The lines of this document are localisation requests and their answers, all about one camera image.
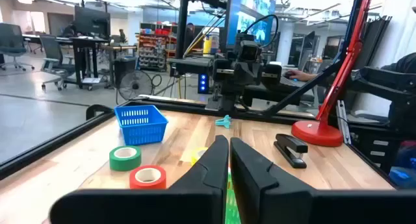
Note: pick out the computer tower blue lights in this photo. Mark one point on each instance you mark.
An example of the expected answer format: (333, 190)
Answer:
(203, 83)

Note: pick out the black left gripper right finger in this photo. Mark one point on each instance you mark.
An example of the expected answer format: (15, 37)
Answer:
(260, 198)

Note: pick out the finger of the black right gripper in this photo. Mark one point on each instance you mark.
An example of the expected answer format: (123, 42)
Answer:
(240, 79)
(254, 79)

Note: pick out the black floor fan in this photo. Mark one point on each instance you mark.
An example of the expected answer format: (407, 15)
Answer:
(135, 85)

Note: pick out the red tape roll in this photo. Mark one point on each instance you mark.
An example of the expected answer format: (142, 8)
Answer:
(134, 181)

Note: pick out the dark office chair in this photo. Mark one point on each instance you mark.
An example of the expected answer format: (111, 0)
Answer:
(13, 42)

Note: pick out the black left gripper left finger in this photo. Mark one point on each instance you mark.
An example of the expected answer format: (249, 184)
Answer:
(201, 198)

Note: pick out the black panel stack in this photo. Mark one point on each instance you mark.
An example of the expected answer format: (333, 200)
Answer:
(373, 42)

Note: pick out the green plastic basket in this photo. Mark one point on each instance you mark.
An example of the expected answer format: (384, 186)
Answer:
(231, 204)

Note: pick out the person's hand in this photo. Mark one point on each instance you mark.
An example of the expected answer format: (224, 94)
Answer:
(297, 75)

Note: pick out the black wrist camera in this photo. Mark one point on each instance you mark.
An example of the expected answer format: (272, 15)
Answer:
(250, 52)

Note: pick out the black waste bin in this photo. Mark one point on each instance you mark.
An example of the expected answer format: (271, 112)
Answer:
(123, 69)

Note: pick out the green tape roll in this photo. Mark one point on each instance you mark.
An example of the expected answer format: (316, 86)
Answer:
(113, 163)

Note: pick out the black computer monitor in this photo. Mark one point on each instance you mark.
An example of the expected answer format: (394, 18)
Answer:
(92, 22)

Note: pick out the large display screen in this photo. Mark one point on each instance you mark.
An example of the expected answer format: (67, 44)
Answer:
(250, 9)

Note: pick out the yellow container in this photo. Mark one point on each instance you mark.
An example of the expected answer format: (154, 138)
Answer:
(207, 43)

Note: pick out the parts shelf rack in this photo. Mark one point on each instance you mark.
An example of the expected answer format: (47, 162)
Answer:
(152, 52)

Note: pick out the person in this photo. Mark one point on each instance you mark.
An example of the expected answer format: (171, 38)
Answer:
(404, 63)
(189, 35)
(69, 30)

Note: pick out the black table frame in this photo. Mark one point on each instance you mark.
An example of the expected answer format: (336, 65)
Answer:
(48, 146)

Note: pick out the black vertical post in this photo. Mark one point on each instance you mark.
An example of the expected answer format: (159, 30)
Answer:
(182, 22)

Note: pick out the teal staple remover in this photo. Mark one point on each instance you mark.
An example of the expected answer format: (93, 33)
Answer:
(224, 121)

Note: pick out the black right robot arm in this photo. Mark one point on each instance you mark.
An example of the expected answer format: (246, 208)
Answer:
(276, 94)

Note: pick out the black office desk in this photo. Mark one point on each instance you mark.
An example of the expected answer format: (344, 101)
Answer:
(81, 55)

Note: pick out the grey office chair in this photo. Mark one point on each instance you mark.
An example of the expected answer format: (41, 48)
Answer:
(50, 52)

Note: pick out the blue plastic basket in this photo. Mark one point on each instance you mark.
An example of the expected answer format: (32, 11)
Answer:
(143, 133)

